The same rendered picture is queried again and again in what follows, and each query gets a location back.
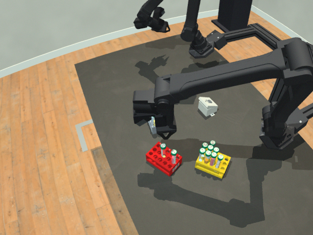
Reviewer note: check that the yellow tube rack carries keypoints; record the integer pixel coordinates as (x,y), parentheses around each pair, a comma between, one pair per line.
(218,172)

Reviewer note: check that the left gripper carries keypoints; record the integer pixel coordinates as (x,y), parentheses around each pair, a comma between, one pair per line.
(170,127)

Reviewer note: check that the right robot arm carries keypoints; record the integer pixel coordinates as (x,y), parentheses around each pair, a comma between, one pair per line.
(190,32)

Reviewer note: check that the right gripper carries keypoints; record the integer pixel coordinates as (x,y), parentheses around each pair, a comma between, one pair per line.
(160,28)

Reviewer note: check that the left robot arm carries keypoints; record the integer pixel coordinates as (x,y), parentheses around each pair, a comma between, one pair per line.
(170,89)

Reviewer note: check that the red tube rack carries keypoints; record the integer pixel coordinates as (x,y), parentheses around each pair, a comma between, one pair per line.
(164,164)

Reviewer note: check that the grey tube rack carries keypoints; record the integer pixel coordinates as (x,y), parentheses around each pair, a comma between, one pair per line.
(152,127)

